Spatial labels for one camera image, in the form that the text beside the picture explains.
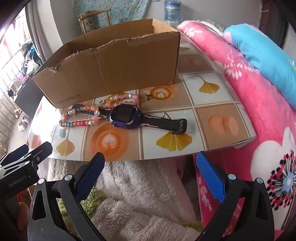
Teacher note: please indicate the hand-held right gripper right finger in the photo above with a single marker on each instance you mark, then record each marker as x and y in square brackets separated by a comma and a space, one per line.
[211, 178]

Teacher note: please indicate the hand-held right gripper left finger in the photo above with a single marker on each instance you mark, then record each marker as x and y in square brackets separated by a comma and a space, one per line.
[89, 177]

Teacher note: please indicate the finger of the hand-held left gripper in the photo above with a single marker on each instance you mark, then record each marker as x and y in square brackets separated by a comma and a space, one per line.
[39, 151]

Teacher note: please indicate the purple smartwatch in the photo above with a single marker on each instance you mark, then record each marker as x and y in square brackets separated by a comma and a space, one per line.
[123, 114]

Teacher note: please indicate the brown cardboard box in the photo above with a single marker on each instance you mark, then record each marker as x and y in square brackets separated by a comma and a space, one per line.
[129, 67]

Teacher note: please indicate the white shoe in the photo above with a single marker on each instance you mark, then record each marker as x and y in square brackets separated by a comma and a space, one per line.
[22, 126]
[25, 118]

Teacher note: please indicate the pair of beige shoes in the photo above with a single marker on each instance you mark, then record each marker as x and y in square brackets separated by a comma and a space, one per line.
[17, 113]

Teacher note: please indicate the dark grey cabinet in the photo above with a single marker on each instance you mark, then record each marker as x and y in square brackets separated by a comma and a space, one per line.
[29, 98]

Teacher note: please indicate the pink floral blanket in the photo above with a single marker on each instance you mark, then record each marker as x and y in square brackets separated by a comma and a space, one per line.
[249, 97]

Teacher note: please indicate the pile of clothes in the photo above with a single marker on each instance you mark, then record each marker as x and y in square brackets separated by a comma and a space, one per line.
[30, 58]

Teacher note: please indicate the gold knot earring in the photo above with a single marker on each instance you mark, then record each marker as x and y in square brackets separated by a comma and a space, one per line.
[148, 96]

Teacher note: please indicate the grey curtain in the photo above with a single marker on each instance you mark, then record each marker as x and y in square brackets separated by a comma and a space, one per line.
[48, 25]

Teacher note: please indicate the blue pillow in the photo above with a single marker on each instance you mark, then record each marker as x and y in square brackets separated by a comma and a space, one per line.
[266, 53]

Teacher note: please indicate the wooden chair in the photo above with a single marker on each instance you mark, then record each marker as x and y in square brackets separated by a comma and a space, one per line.
[92, 22]

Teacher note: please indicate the grey lace cushion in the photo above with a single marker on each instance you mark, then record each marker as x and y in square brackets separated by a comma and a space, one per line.
[212, 25]

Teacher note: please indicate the teal floral hanging cloth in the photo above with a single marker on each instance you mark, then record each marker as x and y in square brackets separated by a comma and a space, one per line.
[124, 10]

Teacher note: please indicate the blue water jug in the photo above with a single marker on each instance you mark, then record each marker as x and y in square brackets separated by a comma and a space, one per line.
[172, 11]

